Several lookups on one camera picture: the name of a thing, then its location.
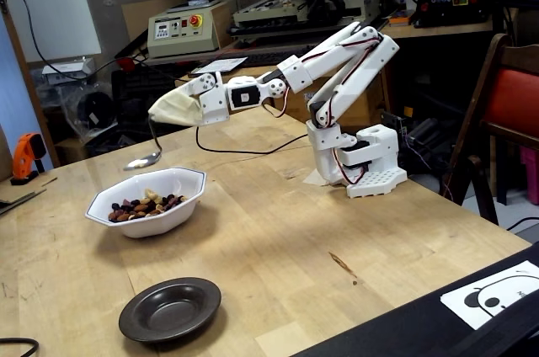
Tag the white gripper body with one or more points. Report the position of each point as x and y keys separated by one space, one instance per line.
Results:
x=213 y=105

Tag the tape-wrapped gripper finger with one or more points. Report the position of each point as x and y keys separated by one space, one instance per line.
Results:
x=206 y=83
x=189 y=117

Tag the bent metal spoon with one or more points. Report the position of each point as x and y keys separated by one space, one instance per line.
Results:
x=143 y=161

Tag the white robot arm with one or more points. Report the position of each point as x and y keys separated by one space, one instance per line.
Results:
x=362 y=70

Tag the white octagonal bowl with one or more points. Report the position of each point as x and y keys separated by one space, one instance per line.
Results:
x=147 y=226

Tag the dark brown plate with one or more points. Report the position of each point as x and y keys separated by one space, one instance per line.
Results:
x=168 y=310

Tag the flat tablet with white screen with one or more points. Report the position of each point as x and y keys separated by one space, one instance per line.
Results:
x=221 y=65

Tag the beige control box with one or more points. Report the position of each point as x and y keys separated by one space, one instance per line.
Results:
x=181 y=43

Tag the black plastic crate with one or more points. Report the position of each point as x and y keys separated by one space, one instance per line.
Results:
x=135 y=100

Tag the black spool in plastic bag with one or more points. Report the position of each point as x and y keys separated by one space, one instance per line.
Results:
x=92 y=110

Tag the trail mix nuts and raisins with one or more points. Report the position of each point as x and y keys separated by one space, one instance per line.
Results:
x=135 y=207

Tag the beige masking tape piece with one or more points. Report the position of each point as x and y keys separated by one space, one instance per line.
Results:
x=313 y=179

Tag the white device box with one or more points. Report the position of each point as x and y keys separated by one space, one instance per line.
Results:
x=67 y=70

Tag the wooden cabinet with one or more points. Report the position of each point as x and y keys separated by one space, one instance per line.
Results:
x=372 y=108

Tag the orange and black tool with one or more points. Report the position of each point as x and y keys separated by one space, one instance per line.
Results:
x=25 y=150

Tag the white board panel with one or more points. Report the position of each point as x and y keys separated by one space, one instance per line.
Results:
x=50 y=7

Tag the green circuit board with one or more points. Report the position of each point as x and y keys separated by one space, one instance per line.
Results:
x=393 y=121

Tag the dark metal strip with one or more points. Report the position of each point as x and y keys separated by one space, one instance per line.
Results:
x=21 y=199

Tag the wooden workbench top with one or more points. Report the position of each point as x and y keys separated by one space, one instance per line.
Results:
x=438 y=30

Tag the red padded wooden chair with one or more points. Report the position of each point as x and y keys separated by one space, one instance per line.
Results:
x=511 y=96

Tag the black case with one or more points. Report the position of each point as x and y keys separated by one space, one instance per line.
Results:
x=421 y=327

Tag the white panda sticker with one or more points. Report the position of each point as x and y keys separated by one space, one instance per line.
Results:
x=476 y=302

